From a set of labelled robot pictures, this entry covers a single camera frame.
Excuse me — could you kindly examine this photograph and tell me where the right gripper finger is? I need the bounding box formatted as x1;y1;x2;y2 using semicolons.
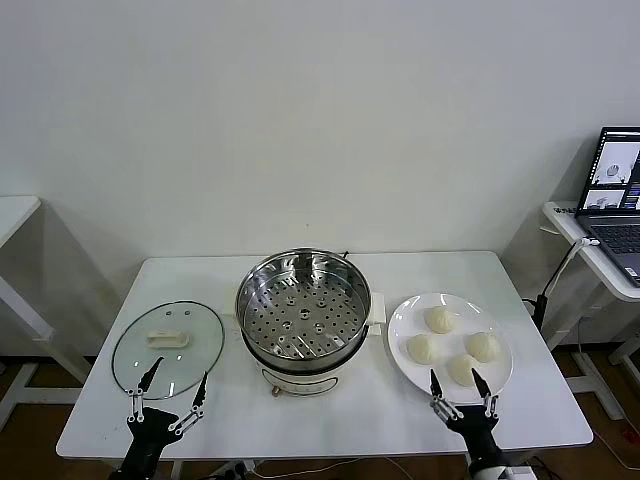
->
471;368;500;419
428;368;464;421

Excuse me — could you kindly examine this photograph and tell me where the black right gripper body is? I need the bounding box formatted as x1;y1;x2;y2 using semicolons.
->
443;403;503;469

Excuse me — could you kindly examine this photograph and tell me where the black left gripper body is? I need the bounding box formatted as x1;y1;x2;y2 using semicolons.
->
108;406;182;480

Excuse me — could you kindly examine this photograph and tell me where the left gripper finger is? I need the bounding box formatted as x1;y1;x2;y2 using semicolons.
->
125;355;164;425
167;370;209;436

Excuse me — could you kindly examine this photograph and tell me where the white steamed baozi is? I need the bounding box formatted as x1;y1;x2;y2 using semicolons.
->
464;331;502;364
405;333;443;365
446;353;485;388
423;305;460;335

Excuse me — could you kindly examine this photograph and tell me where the round glass pot lid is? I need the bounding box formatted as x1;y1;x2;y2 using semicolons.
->
111;299;226;401

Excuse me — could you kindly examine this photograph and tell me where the perforated steel steamer basket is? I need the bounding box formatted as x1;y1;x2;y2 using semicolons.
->
234;247;373;370

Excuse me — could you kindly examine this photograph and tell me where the round white plate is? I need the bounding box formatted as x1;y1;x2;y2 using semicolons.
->
387;292;515;405

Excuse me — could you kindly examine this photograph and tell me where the white power strip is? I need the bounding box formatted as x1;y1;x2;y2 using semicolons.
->
209;459;259;480

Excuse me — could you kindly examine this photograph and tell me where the white laptop side table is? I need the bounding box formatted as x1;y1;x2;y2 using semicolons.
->
542;199;640;421

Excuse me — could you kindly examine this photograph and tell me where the grey open laptop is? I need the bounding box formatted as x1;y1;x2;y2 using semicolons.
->
574;125;640;287

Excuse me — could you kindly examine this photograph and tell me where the empty white side table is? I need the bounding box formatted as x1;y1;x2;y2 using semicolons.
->
0;194;96;416

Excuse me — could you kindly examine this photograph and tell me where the black power cable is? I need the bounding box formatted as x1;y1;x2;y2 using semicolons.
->
522;247;576;331

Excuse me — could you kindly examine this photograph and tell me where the white laptop cable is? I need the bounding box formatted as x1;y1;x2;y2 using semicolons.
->
544;236;601;294

